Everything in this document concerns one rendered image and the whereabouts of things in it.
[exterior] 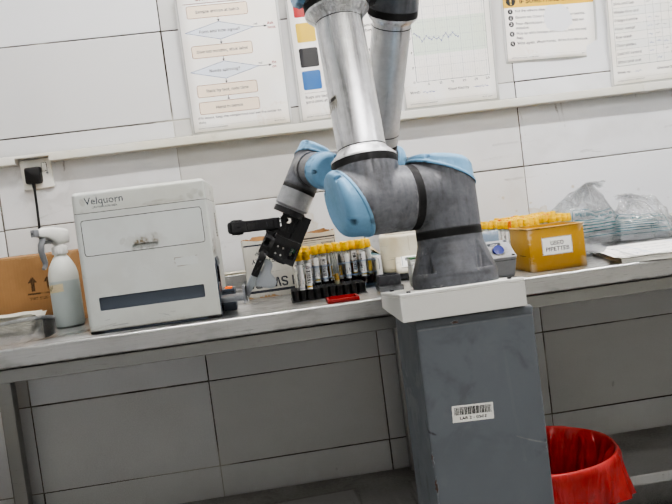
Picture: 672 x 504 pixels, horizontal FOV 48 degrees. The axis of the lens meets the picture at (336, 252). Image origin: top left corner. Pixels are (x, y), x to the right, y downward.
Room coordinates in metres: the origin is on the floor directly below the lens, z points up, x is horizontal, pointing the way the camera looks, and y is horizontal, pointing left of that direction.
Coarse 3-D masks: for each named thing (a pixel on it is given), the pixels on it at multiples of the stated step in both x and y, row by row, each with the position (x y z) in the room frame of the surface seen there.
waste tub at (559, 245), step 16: (544, 224) 1.81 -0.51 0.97; (560, 224) 1.81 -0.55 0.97; (576, 224) 1.68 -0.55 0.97; (512, 240) 1.79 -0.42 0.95; (528, 240) 1.67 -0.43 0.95; (544, 240) 1.68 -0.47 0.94; (560, 240) 1.68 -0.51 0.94; (576, 240) 1.68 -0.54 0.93; (528, 256) 1.68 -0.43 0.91; (544, 256) 1.68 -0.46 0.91; (560, 256) 1.68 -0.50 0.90; (576, 256) 1.68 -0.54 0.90
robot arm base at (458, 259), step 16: (480, 224) 1.31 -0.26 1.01; (432, 240) 1.28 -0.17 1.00; (448, 240) 1.27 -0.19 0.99; (464, 240) 1.27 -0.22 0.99; (480, 240) 1.29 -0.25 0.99; (416, 256) 1.32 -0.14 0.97; (432, 256) 1.27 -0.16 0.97; (448, 256) 1.26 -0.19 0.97; (464, 256) 1.26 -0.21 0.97; (480, 256) 1.28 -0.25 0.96; (416, 272) 1.30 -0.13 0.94; (432, 272) 1.28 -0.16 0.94; (448, 272) 1.25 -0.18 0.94; (464, 272) 1.25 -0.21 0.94; (480, 272) 1.25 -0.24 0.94; (496, 272) 1.29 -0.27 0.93; (416, 288) 1.30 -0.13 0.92; (432, 288) 1.26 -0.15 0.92
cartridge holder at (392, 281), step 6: (378, 276) 1.68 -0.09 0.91; (384, 276) 1.67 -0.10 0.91; (390, 276) 1.67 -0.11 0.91; (396, 276) 1.67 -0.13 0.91; (378, 282) 1.68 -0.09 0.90; (384, 282) 1.67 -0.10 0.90; (390, 282) 1.67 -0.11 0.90; (396, 282) 1.67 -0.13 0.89; (378, 288) 1.68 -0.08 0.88; (384, 288) 1.65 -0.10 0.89; (390, 288) 1.65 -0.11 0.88; (396, 288) 1.65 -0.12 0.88; (402, 288) 1.65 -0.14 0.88
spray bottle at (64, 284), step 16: (48, 240) 1.77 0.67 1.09; (64, 240) 1.80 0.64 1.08; (64, 256) 1.79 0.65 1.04; (48, 272) 1.78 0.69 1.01; (64, 272) 1.77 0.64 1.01; (64, 288) 1.76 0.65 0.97; (80, 288) 1.80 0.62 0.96; (64, 304) 1.76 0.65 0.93; (80, 304) 1.79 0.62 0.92; (64, 320) 1.76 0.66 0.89; (80, 320) 1.78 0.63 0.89
